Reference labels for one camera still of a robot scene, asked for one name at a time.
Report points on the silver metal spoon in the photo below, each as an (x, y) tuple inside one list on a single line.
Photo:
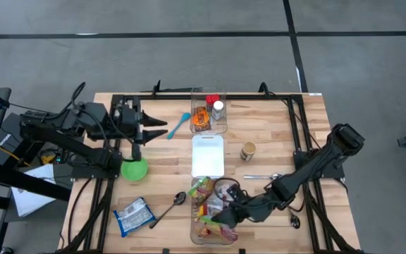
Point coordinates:
[(259, 177)]

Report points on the large clear plastic bin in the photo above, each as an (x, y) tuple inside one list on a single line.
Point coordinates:
[(191, 211)]

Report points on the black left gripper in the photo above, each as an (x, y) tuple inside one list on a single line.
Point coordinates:
[(127, 121)]

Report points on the green-edged ramen packet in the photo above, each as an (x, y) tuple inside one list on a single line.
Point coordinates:
[(201, 188), (229, 234)]

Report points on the black frame clamp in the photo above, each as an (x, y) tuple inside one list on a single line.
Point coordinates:
[(157, 90), (263, 89), (241, 251), (166, 251)]

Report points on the black side cart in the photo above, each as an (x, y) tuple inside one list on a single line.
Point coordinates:
[(30, 181)]

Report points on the green plastic bowl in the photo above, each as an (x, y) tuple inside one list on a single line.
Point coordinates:
[(134, 171)]

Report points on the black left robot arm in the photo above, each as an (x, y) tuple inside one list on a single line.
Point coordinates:
[(69, 144)]

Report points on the tan-lid jar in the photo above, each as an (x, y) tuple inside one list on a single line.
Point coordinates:
[(248, 151)]

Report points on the red-lid spice jar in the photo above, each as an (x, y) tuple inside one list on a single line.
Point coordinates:
[(212, 98)]

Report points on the blue plastic spoon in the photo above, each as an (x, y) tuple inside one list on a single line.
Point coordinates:
[(185, 117)]

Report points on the white paper sheet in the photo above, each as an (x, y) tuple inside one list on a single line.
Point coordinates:
[(30, 201)]

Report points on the white-lid spice jar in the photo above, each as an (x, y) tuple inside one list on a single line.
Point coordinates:
[(218, 106)]

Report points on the blue ramen packet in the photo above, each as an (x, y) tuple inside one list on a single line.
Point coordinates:
[(133, 216)]

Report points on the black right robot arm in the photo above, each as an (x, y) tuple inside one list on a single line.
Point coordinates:
[(312, 166)]

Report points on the black metal spoon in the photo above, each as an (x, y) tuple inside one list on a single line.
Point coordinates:
[(294, 221), (180, 198)]

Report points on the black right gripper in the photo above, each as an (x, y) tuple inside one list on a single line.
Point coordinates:
[(254, 208)]

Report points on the small clear plastic bin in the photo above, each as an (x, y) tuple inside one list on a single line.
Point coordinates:
[(220, 125)]

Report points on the white cutting board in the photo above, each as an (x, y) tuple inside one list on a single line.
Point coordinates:
[(208, 157)]

